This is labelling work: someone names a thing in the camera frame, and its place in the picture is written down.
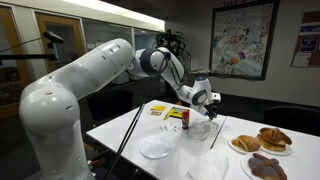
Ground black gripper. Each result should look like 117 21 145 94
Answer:
200 101 223 121

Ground clear glass bowl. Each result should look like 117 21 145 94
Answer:
200 119 220 133

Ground cut glass bowl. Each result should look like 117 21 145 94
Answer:
185 121 210 142

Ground bowl of fried pastries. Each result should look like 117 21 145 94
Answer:
227 136 263 155

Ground red cylindrical can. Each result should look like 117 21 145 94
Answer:
181 109 191 131

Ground yellow green crayon box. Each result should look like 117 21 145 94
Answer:
165 106 185 120

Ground small clear scattered pieces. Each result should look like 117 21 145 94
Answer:
158 122 181 133

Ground golden croissant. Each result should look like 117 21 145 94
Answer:
231 134 262 153

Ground yellow sticky note pad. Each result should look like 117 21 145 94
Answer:
150 105 167 112

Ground colourful striped card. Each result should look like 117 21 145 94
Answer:
148 109 164 117

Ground white paper plate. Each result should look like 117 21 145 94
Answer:
239 153 290 180
258 143 294 157

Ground brown bun stack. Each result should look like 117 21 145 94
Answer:
256 126 293 153

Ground dark chocolate bread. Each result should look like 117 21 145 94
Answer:
247 152 289 180

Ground framed colourful poster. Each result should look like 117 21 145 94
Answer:
208 0 281 81

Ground green potted plant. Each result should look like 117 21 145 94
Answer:
153 28 192 85

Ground thin black pole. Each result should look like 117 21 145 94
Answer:
103 101 147 180

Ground brown bulletin board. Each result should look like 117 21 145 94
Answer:
290 10 320 69

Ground black tripod bar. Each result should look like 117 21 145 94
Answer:
0 52 60 63

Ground black camera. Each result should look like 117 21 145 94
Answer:
42 30 65 45

